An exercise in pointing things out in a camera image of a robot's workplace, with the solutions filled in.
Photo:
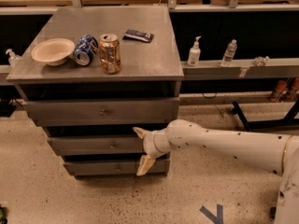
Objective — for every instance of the orange bottle left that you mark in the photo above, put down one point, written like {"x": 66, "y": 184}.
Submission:
{"x": 278, "y": 91}

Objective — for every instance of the orange bottle right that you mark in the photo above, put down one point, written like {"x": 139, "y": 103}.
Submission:
{"x": 292, "y": 90}

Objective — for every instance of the grey wooden drawer cabinet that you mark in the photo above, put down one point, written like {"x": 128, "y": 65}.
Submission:
{"x": 148, "y": 70}

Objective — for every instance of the crumpled white paper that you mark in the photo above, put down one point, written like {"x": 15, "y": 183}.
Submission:
{"x": 261, "y": 61}

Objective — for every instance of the orange bottle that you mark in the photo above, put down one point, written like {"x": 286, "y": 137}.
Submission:
{"x": 278, "y": 91}
{"x": 292, "y": 90}

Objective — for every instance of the grey drawer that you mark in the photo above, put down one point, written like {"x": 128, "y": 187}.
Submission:
{"x": 92, "y": 145}
{"x": 102, "y": 111}
{"x": 114, "y": 164}

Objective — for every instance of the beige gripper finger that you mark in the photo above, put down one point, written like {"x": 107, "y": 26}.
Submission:
{"x": 141, "y": 133}
{"x": 146, "y": 162}

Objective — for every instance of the clear water bottle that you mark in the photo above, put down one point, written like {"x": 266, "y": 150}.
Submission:
{"x": 229, "y": 53}

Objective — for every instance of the grey top drawer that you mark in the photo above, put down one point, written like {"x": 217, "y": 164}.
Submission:
{"x": 102, "y": 111}

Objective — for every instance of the dark snack bar wrapper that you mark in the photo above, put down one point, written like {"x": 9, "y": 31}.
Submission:
{"x": 139, "y": 36}

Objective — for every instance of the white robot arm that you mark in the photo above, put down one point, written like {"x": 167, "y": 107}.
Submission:
{"x": 276, "y": 153}

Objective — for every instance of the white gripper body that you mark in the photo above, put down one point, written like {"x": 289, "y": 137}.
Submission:
{"x": 149, "y": 145}

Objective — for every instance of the white pump lotion bottle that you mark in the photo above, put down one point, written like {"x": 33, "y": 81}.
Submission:
{"x": 194, "y": 53}

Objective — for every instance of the blue soda can lying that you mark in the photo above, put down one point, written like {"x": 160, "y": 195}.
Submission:
{"x": 85, "y": 50}

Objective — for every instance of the grey bottom drawer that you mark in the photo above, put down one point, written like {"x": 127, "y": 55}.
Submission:
{"x": 114, "y": 164}

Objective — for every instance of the orange soda can upright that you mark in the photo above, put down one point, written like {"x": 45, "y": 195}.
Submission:
{"x": 109, "y": 51}

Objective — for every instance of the white bowl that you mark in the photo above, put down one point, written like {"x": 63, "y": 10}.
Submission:
{"x": 53, "y": 52}

